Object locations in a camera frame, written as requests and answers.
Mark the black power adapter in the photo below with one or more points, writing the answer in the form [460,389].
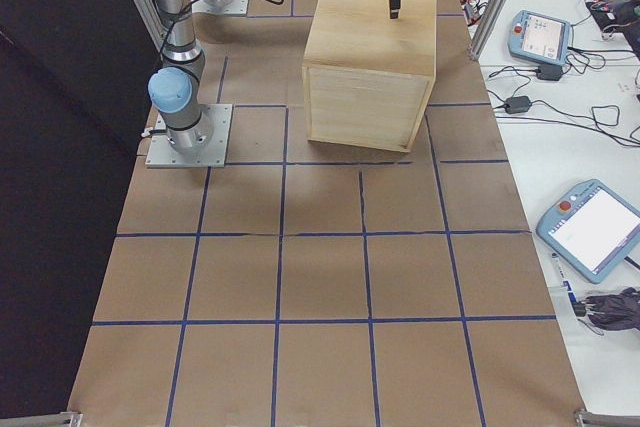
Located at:
[549,72]
[517,105]

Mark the teach pendant tablet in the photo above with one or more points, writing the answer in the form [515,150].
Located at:
[592,228]
[539,38]

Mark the brown paper table cover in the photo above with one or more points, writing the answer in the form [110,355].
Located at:
[309,284]

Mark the near teach pendant tablet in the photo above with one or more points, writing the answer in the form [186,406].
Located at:
[592,228]

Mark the far teach pendant tablet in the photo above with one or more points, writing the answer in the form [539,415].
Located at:
[539,38]

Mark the wooden drawer cabinet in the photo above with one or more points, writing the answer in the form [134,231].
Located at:
[367,77]

